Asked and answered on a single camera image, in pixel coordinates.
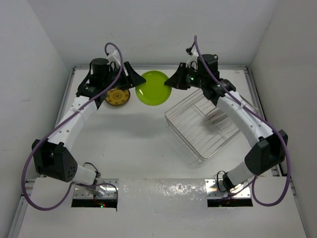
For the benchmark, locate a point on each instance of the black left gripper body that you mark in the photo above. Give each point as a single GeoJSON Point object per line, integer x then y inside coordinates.
{"type": "Point", "coordinates": [107, 81]}

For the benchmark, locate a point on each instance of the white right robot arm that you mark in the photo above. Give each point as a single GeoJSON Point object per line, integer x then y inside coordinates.
{"type": "Point", "coordinates": [268, 146]}

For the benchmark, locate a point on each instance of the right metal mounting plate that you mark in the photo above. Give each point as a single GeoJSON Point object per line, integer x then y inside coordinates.
{"type": "Point", "coordinates": [215, 190]}

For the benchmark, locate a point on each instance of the metal mounting plate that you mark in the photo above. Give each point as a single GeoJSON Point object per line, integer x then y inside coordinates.
{"type": "Point", "coordinates": [105, 189]}
{"type": "Point", "coordinates": [215, 190]}

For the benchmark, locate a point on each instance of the lime green plate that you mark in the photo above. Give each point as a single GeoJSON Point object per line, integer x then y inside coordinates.
{"type": "Point", "coordinates": [153, 92]}

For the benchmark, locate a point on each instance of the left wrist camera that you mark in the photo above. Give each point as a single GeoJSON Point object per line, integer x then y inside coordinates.
{"type": "Point", "coordinates": [114, 58]}

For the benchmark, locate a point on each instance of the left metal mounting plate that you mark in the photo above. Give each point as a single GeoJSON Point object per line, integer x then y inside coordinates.
{"type": "Point", "coordinates": [105, 189]}

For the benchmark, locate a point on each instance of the back aluminium frame rail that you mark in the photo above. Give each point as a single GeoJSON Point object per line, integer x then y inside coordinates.
{"type": "Point", "coordinates": [172, 66]}

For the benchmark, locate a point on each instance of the left aluminium frame rail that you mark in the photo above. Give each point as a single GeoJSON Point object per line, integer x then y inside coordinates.
{"type": "Point", "coordinates": [29, 182]}

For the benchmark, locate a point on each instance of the right aluminium frame rail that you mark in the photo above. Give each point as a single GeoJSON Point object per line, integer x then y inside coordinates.
{"type": "Point", "coordinates": [281, 168]}

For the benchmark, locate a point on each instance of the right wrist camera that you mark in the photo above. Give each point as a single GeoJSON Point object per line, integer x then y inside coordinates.
{"type": "Point", "coordinates": [192, 61]}

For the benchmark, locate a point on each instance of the white plate with red rim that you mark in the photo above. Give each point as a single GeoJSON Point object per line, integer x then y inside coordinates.
{"type": "Point", "coordinates": [217, 118]}

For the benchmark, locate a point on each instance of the mustard yellow plate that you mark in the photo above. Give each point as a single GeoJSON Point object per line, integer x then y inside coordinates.
{"type": "Point", "coordinates": [117, 96]}

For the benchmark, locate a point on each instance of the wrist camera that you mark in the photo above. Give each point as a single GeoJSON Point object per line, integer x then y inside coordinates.
{"type": "Point", "coordinates": [192, 61]}
{"type": "Point", "coordinates": [114, 58]}

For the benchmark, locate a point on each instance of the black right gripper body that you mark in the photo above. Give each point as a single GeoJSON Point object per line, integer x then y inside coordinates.
{"type": "Point", "coordinates": [193, 78]}

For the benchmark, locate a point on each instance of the aluminium frame rail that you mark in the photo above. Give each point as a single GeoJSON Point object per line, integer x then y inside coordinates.
{"type": "Point", "coordinates": [29, 182]}
{"type": "Point", "coordinates": [172, 66]}
{"type": "Point", "coordinates": [281, 168]}

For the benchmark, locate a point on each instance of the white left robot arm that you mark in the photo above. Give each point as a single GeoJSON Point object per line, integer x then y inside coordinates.
{"type": "Point", "coordinates": [52, 157]}

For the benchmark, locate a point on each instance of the wire dish rack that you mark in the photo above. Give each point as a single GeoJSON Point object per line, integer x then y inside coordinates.
{"type": "Point", "coordinates": [197, 139]}

